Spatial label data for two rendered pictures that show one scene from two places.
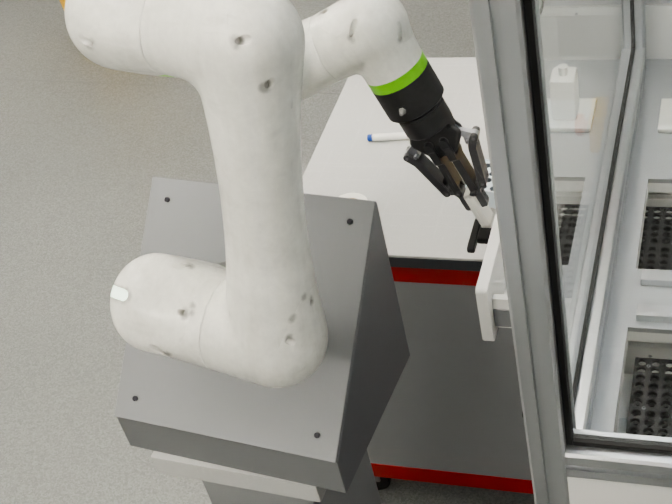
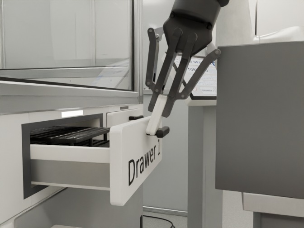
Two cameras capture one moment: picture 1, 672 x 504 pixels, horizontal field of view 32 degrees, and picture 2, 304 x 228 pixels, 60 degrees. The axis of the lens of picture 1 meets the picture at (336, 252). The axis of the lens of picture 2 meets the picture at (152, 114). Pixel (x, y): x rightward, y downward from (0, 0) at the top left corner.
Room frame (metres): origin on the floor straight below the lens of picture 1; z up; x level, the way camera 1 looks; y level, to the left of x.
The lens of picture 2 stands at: (1.84, -0.34, 0.97)
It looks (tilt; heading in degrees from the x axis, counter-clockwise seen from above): 3 degrees down; 168
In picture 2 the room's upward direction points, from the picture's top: straight up
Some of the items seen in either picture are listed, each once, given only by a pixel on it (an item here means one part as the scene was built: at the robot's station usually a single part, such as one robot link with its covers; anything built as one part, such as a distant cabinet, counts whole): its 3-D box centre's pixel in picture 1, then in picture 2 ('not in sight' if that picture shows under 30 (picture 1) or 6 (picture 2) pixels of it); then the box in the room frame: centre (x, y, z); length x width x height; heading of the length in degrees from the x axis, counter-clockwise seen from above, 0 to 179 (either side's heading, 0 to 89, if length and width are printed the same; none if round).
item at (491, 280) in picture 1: (501, 251); (143, 148); (1.36, -0.25, 0.87); 0.29 x 0.02 x 0.11; 155
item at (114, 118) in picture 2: not in sight; (127, 127); (1.02, -0.24, 0.87); 0.29 x 0.02 x 0.11; 155
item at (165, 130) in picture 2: (482, 235); (157, 131); (1.37, -0.23, 0.91); 0.07 x 0.04 x 0.01; 155
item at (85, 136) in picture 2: not in sight; (94, 133); (1.32, -0.34, 0.90); 0.18 x 0.02 x 0.01; 155
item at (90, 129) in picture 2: not in sight; (49, 146); (1.27, -0.43, 0.87); 0.22 x 0.18 x 0.06; 65
